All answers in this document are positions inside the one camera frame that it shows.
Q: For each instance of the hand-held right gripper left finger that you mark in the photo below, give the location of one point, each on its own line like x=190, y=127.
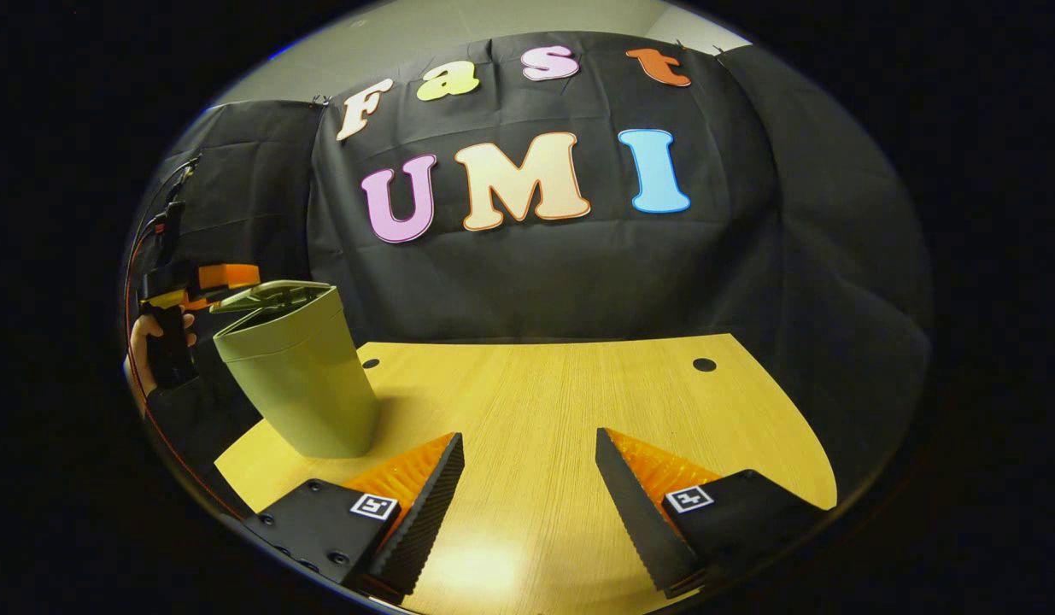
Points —
x=433, y=504

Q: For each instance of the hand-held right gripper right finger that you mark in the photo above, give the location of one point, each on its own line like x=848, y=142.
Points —
x=634, y=512

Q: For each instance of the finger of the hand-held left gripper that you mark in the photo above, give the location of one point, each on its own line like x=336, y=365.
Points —
x=228, y=275

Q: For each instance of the pale green desktop garbage bin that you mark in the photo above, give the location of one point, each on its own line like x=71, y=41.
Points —
x=305, y=384

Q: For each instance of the wooden desktop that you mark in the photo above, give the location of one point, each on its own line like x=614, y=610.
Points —
x=536, y=410

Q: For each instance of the black backdrop cloth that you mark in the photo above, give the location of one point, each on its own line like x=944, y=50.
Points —
x=536, y=282

